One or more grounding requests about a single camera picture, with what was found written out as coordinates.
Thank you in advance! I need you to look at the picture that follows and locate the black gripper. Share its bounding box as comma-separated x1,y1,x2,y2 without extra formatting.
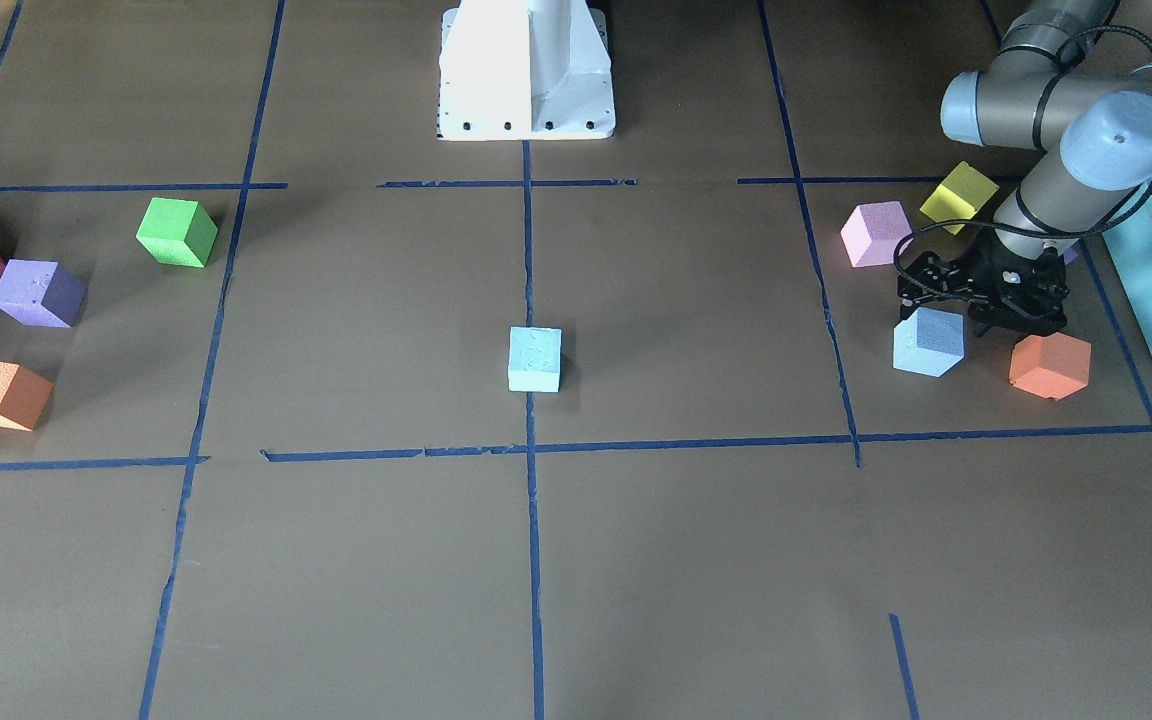
967,240,1070,338

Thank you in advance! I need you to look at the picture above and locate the blue block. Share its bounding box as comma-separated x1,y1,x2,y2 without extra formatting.
507,325,562,393
892,306,967,377

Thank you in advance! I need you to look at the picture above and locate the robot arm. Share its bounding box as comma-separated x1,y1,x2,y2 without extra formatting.
940,1,1152,336

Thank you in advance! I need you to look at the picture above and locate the near orange foam block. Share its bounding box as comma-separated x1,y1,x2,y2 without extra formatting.
1007,333,1092,400

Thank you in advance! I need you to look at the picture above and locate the yellow foam block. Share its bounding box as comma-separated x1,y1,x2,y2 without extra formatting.
919,161,1000,234

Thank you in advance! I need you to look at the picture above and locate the pink foam block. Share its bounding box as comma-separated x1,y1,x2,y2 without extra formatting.
840,200,914,268

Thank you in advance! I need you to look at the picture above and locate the green foam block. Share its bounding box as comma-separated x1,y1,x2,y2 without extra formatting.
134,197,218,268

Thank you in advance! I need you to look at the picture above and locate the far purple foam block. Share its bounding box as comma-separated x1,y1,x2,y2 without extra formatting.
0,259,88,328

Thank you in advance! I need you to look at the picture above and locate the white camera mast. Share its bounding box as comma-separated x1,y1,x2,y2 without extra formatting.
435,1,617,142

